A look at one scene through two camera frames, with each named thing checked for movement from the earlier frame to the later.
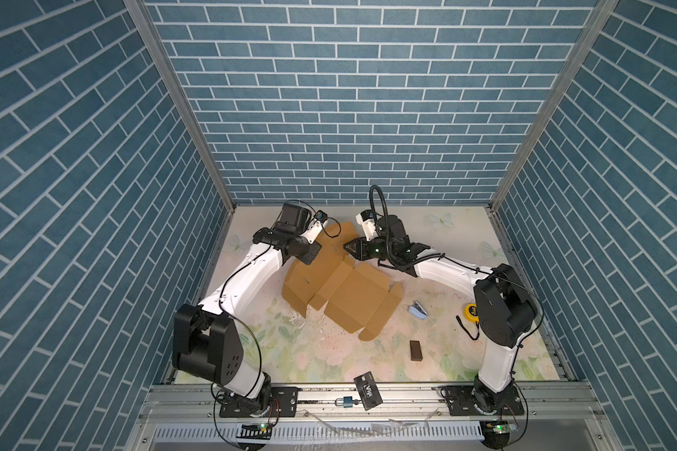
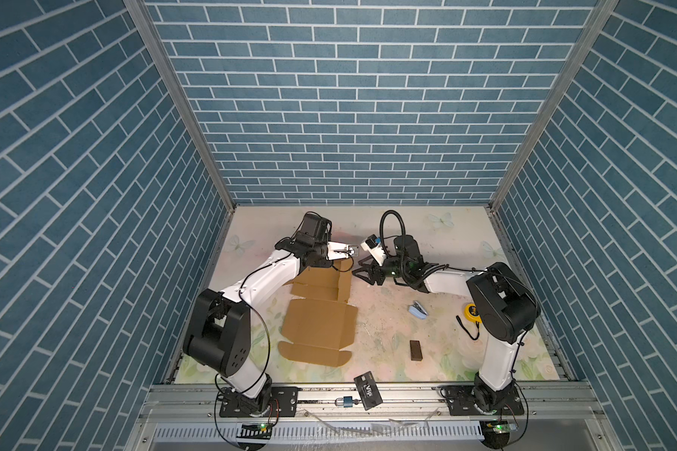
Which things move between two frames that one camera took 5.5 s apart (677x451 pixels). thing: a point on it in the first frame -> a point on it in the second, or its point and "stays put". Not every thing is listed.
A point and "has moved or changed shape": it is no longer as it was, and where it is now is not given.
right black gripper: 360,248 -> 373,271
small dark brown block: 416,350 stays put
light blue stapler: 417,310 stays put
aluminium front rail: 416,403 stays put
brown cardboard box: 357,297 has moved or changed shape
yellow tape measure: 470,312 stays put
